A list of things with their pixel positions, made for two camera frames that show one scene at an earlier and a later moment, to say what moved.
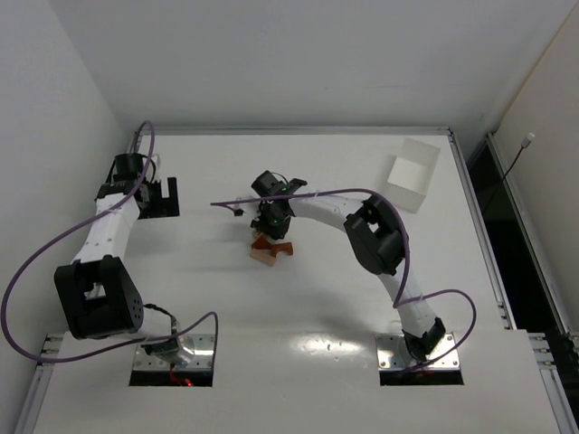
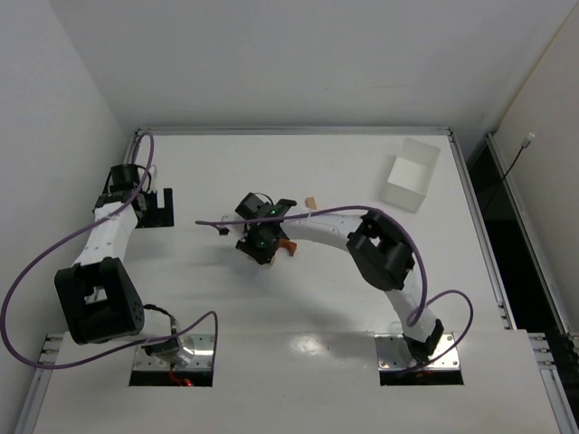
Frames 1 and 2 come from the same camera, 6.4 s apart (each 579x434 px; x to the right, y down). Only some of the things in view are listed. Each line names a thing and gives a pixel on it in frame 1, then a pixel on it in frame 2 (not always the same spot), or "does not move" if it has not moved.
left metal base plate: [200, 344] does not move
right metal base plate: [393, 353] does not move
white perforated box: [411, 175] does not move
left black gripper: [159, 204] → [158, 213]
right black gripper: [269, 227] → [255, 252]
